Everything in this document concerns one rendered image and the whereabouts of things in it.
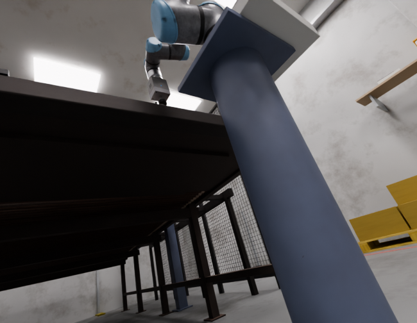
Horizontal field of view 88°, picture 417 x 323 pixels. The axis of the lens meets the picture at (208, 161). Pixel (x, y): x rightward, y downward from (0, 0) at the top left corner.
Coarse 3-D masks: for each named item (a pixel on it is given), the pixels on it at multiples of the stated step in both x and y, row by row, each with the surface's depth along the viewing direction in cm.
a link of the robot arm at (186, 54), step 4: (188, 0) 98; (168, 44) 109; (172, 44) 109; (176, 44) 108; (180, 44) 108; (172, 48) 109; (176, 48) 109; (180, 48) 109; (184, 48) 111; (188, 48) 112; (172, 52) 109; (176, 52) 110; (180, 52) 110; (184, 52) 111; (188, 52) 112; (172, 56) 110; (176, 56) 111; (180, 56) 112; (184, 56) 113; (188, 56) 114; (180, 60) 115
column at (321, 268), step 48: (240, 48) 59; (288, 48) 63; (240, 96) 53; (240, 144) 51; (288, 144) 46; (288, 192) 42; (288, 240) 40; (336, 240) 38; (288, 288) 39; (336, 288) 35
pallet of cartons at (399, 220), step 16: (416, 176) 272; (400, 192) 281; (416, 192) 270; (400, 208) 252; (416, 208) 242; (352, 224) 280; (368, 224) 270; (384, 224) 259; (400, 224) 250; (416, 224) 240; (368, 240) 266; (400, 240) 276; (416, 240) 237
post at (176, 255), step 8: (168, 232) 259; (168, 240) 256; (168, 248) 255; (176, 248) 255; (168, 256) 254; (176, 256) 250; (176, 264) 246; (176, 272) 242; (176, 280) 238; (176, 288) 234; (184, 288) 237; (176, 296) 232; (184, 296) 234; (176, 304) 232; (184, 304) 230
